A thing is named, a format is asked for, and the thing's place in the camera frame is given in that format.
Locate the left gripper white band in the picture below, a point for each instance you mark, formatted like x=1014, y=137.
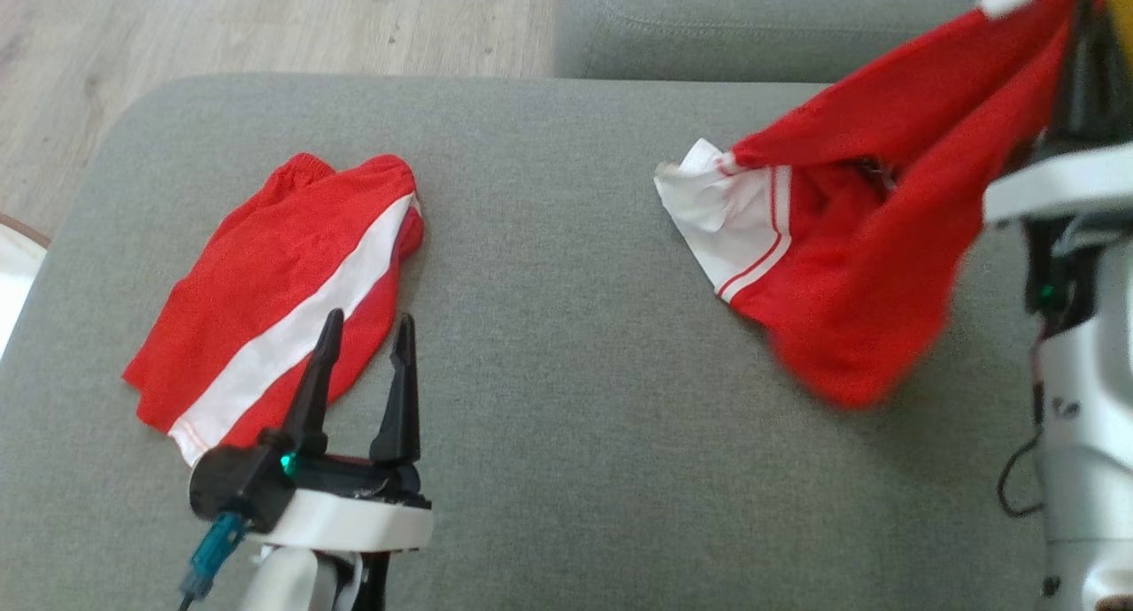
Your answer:
x=354, y=522

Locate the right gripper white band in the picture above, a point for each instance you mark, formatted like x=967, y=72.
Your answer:
x=1062, y=190

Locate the red shorts with white stripe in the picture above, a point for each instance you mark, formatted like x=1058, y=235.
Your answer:
x=248, y=274

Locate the red jersey with number print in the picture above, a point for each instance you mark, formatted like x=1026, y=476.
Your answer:
x=841, y=266

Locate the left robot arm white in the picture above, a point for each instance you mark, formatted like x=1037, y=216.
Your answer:
x=283, y=584

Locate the yellow sofa backrest cushion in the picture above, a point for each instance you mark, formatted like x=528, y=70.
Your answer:
x=1121, y=9

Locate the round white table brown rim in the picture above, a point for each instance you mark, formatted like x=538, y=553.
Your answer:
x=16, y=274

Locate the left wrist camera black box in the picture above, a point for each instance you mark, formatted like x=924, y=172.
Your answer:
x=235, y=483

